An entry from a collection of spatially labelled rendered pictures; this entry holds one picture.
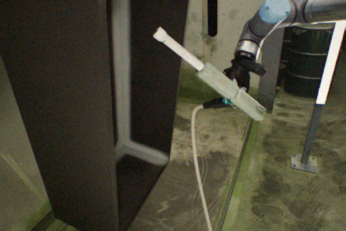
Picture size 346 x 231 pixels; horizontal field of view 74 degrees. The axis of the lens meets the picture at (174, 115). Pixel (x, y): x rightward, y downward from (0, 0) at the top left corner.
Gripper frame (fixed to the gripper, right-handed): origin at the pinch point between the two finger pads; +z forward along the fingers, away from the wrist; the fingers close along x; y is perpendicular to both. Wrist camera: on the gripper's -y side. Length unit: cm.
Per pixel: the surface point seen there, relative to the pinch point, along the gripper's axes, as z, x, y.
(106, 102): 22.2, 38.2, 0.8
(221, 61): -118, -80, 137
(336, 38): -86, -67, 8
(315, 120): -53, -111, 35
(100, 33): 12, 48, -9
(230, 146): -23, -104, 103
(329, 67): -75, -81, 16
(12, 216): 88, 33, 121
